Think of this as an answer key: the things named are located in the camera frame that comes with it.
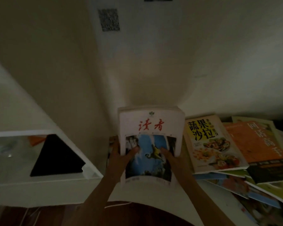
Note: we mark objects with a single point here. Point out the person's left hand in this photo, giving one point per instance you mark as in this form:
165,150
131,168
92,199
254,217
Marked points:
118,162

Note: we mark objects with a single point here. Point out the person's right hand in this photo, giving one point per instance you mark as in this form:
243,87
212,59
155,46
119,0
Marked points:
177,167

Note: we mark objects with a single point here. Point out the yellow salad cookbook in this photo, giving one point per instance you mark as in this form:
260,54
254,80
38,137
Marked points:
210,148

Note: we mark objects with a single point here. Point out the magazine blue monkey picture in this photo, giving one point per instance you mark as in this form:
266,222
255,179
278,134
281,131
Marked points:
151,120

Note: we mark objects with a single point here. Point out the pile of books and magazines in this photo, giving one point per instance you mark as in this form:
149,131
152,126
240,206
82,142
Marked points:
257,143

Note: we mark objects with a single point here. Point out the person's right forearm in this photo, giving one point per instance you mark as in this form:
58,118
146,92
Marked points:
202,204

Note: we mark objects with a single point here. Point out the person's left forearm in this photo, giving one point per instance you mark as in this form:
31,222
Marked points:
96,202

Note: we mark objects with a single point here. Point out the person's dark clothing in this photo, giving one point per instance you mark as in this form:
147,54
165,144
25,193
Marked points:
151,216

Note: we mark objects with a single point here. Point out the orange paper piece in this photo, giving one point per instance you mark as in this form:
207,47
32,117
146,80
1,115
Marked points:
36,140

